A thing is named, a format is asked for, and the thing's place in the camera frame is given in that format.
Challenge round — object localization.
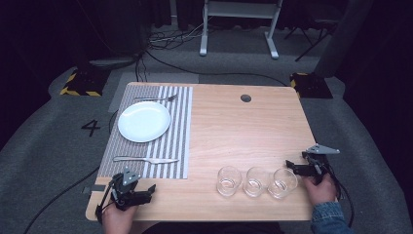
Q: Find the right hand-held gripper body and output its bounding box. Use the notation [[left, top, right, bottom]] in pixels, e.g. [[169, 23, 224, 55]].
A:
[[301, 143, 341, 186]]

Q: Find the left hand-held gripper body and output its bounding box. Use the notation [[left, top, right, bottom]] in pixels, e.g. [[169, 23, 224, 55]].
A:
[[109, 167, 154, 212]]

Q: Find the clear drinking glass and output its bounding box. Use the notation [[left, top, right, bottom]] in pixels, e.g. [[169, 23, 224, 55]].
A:
[[216, 165, 243, 198], [267, 167, 299, 200], [242, 166, 271, 199]]

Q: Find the person's right hand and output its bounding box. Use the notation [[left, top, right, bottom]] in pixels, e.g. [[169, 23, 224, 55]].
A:
[[302, 173, 339, 207]]

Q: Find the person's left hand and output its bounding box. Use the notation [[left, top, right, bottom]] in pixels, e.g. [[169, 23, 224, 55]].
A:
[[101, 202, 139, 234]]

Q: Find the silver table knife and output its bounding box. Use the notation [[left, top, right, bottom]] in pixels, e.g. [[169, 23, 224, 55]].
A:
[[112, 155, 180, 165]]

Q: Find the grey tape strip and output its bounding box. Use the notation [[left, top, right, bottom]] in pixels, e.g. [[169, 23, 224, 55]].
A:
[[81, 183, 107, 195]]

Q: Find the grey white striped placemat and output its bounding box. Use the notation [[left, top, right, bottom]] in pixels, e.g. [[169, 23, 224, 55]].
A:
[[96, 85, 194, 180]]

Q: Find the white round plate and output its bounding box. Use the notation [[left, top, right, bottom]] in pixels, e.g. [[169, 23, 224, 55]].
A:
[[117, 100, 171, 144]]

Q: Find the person's dark lap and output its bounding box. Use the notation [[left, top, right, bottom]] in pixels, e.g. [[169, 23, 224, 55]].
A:
[[141, 220, 285, 234]]

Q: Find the black yellow striped base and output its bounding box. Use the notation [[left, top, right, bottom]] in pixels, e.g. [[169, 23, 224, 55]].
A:
[[59, 68, 111, 98], [289, 71, 334, 99]]

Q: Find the silver fork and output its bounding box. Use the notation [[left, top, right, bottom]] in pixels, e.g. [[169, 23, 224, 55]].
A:
[[133, 94, 179, 102]]

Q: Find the black tripod stand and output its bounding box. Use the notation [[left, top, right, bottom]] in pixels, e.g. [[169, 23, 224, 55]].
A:
[[283, 15, 339, 62]]

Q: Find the grey curtain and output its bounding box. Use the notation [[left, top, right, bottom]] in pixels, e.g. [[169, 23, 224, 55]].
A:
[[313, 0, 376, 79]]

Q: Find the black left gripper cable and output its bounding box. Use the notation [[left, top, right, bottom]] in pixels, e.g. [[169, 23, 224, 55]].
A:
[[94, 180, 116, 225]]

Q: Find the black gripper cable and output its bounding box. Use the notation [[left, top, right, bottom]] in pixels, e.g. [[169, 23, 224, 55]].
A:
[[94, 180, 116, 225], [326, 163, 356, 228]]

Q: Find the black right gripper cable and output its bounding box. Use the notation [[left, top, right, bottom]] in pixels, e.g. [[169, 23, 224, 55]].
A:
[[326, 163, 356, 228]]

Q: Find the long black floor cable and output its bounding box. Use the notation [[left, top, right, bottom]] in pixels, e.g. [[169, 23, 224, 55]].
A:
[[22, 110, 119, 234]]

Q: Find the tangle of floor cables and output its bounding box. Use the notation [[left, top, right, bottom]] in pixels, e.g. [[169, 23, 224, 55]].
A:
[[147, 19, 212, 52]]

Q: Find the white metal stand frame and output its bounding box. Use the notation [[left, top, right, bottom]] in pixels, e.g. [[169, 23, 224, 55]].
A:
[[198, 0, 284, 60]]

